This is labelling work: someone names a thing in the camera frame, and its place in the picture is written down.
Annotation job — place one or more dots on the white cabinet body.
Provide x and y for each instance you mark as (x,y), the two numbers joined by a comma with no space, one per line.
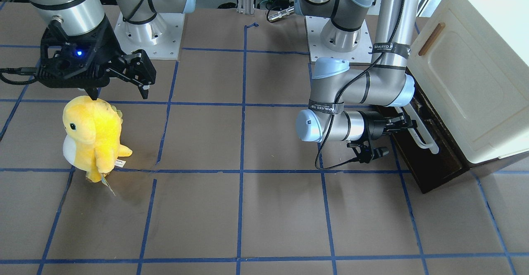
(471,61)

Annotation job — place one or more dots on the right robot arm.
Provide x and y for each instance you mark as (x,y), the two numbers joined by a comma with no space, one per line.
(81,16)

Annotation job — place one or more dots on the dark wooden drawer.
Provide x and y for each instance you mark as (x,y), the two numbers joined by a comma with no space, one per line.
(428,149)

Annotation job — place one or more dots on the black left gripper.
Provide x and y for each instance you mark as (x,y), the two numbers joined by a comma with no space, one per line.
(375,129)

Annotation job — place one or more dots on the yellow plush toy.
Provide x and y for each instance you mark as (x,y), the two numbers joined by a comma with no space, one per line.
(92,143)

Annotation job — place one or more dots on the white drawer handle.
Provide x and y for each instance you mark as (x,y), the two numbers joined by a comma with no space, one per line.
(420,135)

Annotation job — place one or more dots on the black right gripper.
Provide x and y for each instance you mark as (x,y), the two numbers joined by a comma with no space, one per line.
(108,48)

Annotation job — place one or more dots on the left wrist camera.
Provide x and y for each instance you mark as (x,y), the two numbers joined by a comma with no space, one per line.
(366,153)

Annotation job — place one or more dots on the brown paper table cover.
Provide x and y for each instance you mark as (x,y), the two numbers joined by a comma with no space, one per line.
(220,184)

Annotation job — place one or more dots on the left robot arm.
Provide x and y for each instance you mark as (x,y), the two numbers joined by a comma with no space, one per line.
(335,83)

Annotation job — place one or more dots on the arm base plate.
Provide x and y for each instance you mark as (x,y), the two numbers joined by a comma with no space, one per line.
(160,38)
(326,40)

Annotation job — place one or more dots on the toy paper hang tag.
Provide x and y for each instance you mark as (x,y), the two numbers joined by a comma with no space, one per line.
(108,186)

